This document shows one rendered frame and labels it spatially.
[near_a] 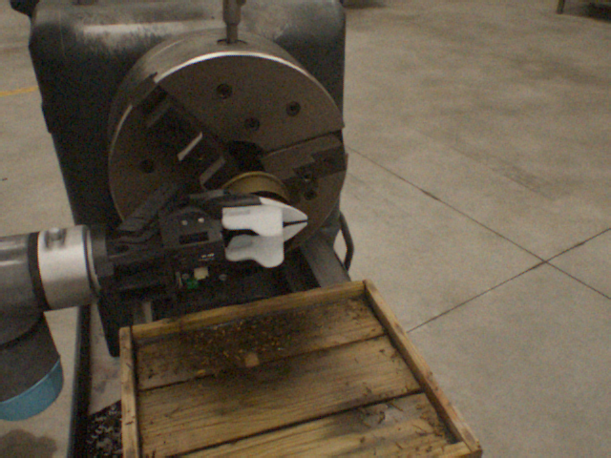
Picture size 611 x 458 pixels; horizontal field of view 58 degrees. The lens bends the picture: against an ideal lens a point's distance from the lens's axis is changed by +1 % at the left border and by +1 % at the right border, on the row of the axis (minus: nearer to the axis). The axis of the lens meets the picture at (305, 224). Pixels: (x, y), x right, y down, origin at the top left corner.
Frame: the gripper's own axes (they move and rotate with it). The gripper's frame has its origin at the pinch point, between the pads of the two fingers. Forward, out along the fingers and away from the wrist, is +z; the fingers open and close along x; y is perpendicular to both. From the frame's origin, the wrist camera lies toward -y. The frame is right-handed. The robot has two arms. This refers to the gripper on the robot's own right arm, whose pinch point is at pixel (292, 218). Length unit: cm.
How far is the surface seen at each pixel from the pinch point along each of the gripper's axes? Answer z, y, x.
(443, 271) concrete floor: 96, -109, -110
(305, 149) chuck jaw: 5.4, -13.0, 1.6
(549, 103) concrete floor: 265, -262, -110
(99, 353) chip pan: -31, -45, -56
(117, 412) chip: -27, -25, -52
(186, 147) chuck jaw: -9.5, -10.8, 4.8
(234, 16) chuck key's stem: -1.5, -18.8, 17.0
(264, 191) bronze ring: -2.2, -3.3, 1.9
